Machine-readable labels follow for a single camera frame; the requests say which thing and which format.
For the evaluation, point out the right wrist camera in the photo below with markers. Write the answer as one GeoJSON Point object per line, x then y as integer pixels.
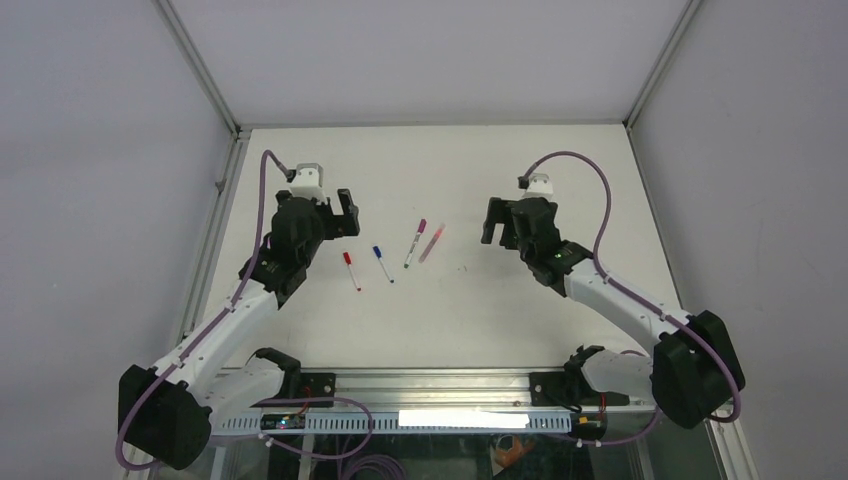
{"type": "Point", "coordinates": [536, 185]}

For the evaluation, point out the orange object below table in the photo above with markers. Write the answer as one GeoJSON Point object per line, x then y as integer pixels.
{"type": "Point", "coordinates": [508, 449]}

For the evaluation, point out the aluminium frame rail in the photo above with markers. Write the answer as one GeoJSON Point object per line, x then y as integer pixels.
{"type": "Point", "coordinates": [384, 390]}

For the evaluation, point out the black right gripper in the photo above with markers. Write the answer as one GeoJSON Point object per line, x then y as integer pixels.
{"type": "Point", "coordinates": [498, 212]}

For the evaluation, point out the white pen red tip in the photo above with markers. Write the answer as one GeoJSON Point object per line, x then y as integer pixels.
{"type": "Point", "coordinates": [354, 278]}

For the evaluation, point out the small circuit board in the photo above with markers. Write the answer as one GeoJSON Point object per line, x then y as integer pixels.
{"type": "Point", "coordinates": [281, 422]}

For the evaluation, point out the pink pen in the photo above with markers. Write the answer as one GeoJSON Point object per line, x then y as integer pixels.
{"type": "Point", "coordinates": [431, 244]}

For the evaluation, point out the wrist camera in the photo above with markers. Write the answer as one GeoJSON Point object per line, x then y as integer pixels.
{"type": "Point", "coordinates": [307, 182]}
{"type": "Point", "coordinates": [536, 185]}

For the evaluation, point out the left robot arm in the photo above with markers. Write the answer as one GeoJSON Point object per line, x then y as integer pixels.
{"type": "Point", "coordinates": [170, 409]}

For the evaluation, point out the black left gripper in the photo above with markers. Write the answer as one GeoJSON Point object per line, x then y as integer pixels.
{"type": "Point", "coordinates": [347, 224]}

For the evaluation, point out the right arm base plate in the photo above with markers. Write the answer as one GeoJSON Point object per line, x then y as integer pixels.
{"type": "Point", "coordinates": [558, 388]}

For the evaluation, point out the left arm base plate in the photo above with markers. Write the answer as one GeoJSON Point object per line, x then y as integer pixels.
{"type": "Point", "coordinates": [312, 390]}

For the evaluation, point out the black green pen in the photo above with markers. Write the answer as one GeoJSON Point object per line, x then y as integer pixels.
{"type": "Point", "coordinates": [411, 251]}

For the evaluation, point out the white slotted cable duct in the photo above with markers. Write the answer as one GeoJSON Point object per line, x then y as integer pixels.
{"type": "Point", "coordinates": [409, 422]}

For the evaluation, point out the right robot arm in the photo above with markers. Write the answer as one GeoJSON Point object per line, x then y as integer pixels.
{"type": "Point", "coordinates": [690, 367]}

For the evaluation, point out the white pen black tip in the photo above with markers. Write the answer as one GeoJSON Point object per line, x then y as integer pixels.
{"type": "Point", "coordinates": [385, 269]}

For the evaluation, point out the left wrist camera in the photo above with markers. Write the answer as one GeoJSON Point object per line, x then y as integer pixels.
{"type": "Point", "coordinates": [307, 182]}

